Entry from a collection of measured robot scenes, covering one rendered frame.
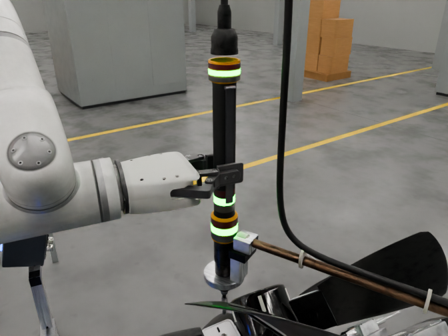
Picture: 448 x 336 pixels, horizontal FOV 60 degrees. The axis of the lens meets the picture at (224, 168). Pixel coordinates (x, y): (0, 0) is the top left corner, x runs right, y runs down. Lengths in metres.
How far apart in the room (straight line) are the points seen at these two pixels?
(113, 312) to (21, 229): 2.12
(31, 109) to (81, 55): 6.20
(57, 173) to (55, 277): 2.57
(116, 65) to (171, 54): 1.05
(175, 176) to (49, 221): 0.16
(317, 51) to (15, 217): 8.69
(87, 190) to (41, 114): 0.10
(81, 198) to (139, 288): 2.26
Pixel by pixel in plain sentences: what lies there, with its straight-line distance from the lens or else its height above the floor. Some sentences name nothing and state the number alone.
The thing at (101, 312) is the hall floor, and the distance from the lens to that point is 2.63.
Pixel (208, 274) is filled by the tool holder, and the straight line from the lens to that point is 0.68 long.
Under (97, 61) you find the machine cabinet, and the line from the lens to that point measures 6.76.
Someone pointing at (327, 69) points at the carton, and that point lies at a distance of 8.85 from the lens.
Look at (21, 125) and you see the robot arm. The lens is 0.47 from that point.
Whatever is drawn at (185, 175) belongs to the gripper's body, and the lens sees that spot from 0.51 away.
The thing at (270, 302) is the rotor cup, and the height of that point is 1.25.
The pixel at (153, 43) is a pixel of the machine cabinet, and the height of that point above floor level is 0.94.
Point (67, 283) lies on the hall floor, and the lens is 2.91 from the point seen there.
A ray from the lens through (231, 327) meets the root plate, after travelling 0.82.
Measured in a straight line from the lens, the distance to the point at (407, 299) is 0.57.
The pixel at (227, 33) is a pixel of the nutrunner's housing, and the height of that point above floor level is 1.74.
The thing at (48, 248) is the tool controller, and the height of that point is 1.08.
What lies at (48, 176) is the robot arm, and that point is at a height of 1.62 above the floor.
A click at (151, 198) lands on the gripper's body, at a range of 0.51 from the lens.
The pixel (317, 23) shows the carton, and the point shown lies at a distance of 8.97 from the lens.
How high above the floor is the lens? 1.79
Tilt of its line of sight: 25 degrees down
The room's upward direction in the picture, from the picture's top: straight up
